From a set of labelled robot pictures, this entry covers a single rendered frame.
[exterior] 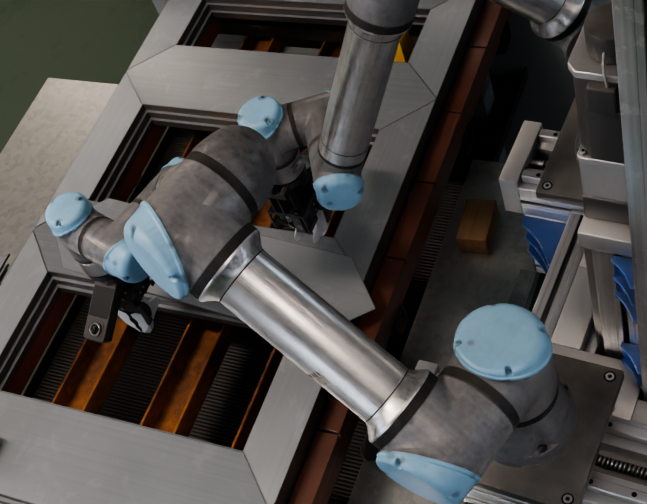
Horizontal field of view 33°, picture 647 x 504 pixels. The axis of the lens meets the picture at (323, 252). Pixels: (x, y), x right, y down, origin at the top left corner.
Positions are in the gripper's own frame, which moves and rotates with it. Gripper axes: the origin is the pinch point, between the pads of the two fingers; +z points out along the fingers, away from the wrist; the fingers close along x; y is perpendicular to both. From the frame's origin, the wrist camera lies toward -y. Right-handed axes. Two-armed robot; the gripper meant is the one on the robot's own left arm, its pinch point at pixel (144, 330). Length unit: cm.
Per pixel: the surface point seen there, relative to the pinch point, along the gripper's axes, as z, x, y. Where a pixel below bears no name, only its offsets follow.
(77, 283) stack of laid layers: 2.7, 21.3, 8.3
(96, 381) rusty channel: 15.0, 15.4, -5.9
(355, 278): 0.7, -35.5, 18.9
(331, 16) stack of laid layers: 4, -4, 86
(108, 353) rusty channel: 19.4, 19.1, 2.3
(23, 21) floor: 88, 176, 156
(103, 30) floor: 88, 138, 155
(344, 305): 0.7, -35.5, 13.1
